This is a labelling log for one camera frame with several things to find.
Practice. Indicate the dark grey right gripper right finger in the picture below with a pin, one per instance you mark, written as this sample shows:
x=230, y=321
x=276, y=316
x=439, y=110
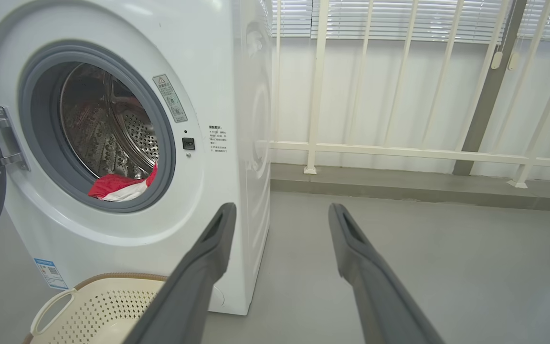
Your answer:
x=385, y=306

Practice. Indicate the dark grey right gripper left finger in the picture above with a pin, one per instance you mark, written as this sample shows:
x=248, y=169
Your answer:
x=189, y=296

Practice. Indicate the red garment with white trim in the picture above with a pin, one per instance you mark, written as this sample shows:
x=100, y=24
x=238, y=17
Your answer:
x=117, y=185

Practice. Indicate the cream perforated laundry basket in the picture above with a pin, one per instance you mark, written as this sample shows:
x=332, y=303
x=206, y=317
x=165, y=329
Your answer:
x=98, y=310

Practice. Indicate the steel washer drum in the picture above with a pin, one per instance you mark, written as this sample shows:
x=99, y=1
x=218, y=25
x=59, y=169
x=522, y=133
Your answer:
x=108, y=124

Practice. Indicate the grey rubber door gasket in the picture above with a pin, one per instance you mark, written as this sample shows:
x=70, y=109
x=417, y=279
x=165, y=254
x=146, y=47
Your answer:
x=36, y=119

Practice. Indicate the metal door hinge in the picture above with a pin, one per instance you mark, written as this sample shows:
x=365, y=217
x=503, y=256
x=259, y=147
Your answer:
x=10, y=138

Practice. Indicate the white front-load washing machine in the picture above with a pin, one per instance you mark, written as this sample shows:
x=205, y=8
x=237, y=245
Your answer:
x=198, y=57

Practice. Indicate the blue energy label sticker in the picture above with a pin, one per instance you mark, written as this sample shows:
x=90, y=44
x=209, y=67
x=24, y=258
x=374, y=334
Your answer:
x=50, y=274

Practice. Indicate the printed text notice sticker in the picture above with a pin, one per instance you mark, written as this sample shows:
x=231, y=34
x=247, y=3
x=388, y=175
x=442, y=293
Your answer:
x=217, y=139

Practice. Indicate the grey warning sticker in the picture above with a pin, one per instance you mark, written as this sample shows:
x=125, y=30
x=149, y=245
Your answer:
x=170, y=98

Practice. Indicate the cream metal railing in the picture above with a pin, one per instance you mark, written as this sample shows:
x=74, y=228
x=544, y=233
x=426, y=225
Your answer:
x=318, y=95

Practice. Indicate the white window blinds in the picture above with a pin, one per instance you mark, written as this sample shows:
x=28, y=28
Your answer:
x=399, y=19

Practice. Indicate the grey window frame post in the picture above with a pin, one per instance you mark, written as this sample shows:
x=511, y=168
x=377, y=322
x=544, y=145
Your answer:
x=490, y=110

